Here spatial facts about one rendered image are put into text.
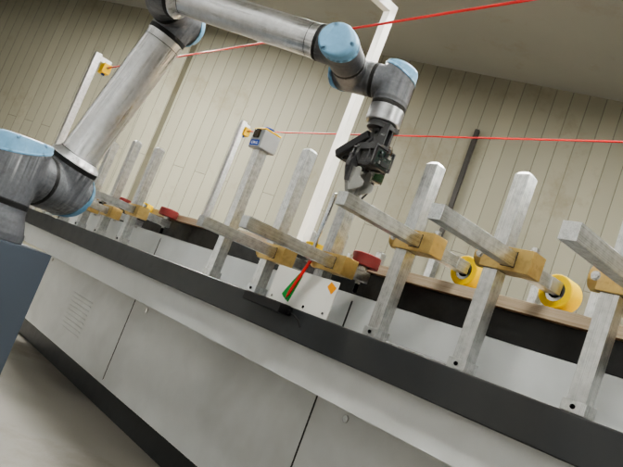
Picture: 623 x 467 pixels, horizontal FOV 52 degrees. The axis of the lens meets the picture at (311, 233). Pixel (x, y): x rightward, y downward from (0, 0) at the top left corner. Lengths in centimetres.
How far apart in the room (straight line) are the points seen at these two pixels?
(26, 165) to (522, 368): 131
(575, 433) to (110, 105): 142
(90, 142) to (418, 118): 459
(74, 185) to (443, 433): 119
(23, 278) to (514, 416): 124
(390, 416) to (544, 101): 494
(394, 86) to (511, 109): 452
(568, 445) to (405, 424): 37
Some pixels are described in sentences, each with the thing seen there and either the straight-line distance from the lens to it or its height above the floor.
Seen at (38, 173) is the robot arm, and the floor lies 79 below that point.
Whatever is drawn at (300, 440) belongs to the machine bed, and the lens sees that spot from 190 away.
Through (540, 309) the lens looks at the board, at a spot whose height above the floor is 89.
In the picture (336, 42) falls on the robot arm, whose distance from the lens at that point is 154.
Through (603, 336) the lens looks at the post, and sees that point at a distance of 122.
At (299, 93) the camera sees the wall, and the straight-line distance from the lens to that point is 663.
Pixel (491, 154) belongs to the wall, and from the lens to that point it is 595.
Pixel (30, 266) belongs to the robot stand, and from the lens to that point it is 181.
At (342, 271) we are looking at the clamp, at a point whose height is 83.
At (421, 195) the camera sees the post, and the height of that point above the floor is 106.
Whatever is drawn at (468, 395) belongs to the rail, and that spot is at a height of 66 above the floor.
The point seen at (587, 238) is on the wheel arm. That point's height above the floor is 94.
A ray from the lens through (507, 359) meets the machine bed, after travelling 154.
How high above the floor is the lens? 70
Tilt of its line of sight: 7 degrees up
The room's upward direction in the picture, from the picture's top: 21 degrees clockwise
